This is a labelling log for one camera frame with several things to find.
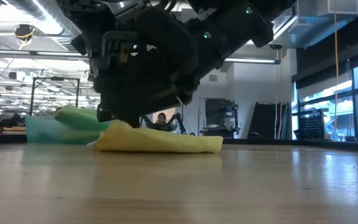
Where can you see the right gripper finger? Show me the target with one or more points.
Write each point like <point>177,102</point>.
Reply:
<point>104,115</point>
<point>129,119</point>

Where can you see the green microfiber towel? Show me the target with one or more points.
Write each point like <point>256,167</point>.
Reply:
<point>76,118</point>

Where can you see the large yellow microfiber towel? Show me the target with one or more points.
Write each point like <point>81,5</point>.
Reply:
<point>157,140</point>

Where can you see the small black robot arm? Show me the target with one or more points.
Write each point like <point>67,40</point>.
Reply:
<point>179,123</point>
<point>145,121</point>

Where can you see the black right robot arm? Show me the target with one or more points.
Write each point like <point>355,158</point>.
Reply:
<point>238,28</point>

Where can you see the person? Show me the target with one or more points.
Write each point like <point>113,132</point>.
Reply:
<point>161,123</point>

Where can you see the long ceiling strip light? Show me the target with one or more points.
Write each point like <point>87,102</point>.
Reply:
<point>42,53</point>

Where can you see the teal plastic bin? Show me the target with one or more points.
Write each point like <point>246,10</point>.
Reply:
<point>42,132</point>

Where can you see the dark equipment cabinet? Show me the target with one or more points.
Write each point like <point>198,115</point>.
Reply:
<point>221,115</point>

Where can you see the black folding panel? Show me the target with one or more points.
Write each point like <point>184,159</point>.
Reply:
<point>266,119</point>

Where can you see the black perforated crate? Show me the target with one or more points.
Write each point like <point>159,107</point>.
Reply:
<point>312,127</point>

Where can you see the black rig frame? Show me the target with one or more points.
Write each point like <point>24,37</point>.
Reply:
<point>54,78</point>

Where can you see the round silver air duct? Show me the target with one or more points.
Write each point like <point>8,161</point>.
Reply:
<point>26,4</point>

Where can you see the black aluminium table frame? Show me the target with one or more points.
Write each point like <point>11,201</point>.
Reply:
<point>291,143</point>

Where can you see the rectangular silver air duct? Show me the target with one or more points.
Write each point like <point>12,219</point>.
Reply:
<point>306,28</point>

